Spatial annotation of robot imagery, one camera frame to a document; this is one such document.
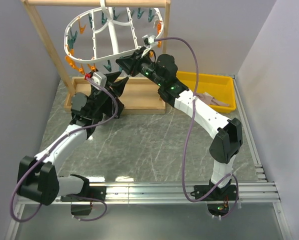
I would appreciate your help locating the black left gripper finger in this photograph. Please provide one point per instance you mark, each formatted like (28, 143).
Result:
(112, 76)
(119, 86)

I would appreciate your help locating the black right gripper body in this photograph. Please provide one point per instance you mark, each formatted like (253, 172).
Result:
(143, 65)

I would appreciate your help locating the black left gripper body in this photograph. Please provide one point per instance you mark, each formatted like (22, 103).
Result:
(98, 100)

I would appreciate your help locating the teal clothes peg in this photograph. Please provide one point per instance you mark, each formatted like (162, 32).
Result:
(108, 66)

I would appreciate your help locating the orange clothes peg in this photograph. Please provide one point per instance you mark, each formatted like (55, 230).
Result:
(92, 67)

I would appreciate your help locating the white oval clip hanger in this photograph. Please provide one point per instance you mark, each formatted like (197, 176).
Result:
(103, 18)

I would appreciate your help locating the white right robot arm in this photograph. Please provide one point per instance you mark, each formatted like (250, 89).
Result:
(226, 134)

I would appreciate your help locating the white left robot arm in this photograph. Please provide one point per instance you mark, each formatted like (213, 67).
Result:
(38, 178)

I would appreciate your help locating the wooden hanger rack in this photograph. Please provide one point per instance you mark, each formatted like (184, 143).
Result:
(140, 95)

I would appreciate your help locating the pink folded cloth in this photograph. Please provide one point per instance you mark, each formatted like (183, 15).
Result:
(210, 100)

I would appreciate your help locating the yellow plastic tray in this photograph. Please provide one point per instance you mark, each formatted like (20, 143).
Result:
(219, 87)

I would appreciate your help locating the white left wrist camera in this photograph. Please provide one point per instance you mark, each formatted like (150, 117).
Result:
(96, 78)

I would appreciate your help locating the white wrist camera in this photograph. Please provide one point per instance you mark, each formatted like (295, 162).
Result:
(96, 78)
(150, 43)

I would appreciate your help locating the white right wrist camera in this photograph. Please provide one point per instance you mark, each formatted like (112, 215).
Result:
(150, 43)

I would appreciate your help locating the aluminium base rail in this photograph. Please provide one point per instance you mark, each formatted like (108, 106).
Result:
(172, 193)

